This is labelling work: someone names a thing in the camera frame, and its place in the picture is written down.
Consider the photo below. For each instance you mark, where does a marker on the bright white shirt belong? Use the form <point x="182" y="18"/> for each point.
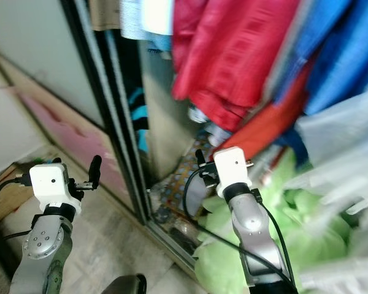
<point x="165" y="13"/>

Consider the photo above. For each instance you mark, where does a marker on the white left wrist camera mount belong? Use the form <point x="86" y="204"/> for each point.
<point x="52" y="184"/>

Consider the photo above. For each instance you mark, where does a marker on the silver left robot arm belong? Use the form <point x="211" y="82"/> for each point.
<point x="46" y="251"/>

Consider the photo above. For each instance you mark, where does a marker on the red quilted jacket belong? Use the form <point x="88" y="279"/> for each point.
<point x="233" y="49"/>

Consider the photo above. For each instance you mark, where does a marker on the black turquoise striped garment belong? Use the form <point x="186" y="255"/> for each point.
<point x="138" y="92"/>

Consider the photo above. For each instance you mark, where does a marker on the patterned folded mat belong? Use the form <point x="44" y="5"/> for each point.
<point x="178" y="177"/>

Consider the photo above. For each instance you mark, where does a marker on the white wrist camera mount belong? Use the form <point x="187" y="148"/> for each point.
<point x="232" y="168"/>
<point x="52" y="184"/>

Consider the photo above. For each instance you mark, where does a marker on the translucent white plastic bag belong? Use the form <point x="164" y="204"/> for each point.
<point x="343" y="141"/>

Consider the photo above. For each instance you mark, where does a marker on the pale knit garment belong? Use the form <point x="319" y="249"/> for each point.
<point x="130" y="15"/>

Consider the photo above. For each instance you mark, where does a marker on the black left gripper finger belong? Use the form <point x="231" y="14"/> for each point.
<point x="95" y="169"/>
<point x="55" y="161"/>

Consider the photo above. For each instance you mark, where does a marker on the brown cardboard box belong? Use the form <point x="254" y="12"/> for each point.
<point x="7" y="196"/>

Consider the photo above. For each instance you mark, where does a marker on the brown hanging garment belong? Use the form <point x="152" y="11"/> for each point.
<point x="104" y="12"/>

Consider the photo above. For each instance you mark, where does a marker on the light green plush blanket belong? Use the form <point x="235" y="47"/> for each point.
<point x="319" y="239"/>

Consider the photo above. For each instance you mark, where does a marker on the left robot leg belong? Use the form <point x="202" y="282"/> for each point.
<point x="127" y="285"/>

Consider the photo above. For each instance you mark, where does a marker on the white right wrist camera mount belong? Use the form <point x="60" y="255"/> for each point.
<point x="232" y="168"/>

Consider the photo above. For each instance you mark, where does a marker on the blue garment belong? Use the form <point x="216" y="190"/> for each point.
<point x="343" y="49"/>

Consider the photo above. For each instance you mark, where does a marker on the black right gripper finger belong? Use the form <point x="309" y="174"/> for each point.
<point x="201" y="160"/>

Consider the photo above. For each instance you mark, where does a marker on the orange red garment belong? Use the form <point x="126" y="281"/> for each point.
<point x="264" y="125"/>

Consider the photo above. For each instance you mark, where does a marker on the grey sliding wardrobe door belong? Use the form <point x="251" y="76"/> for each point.
<point x="49" y="49"/>

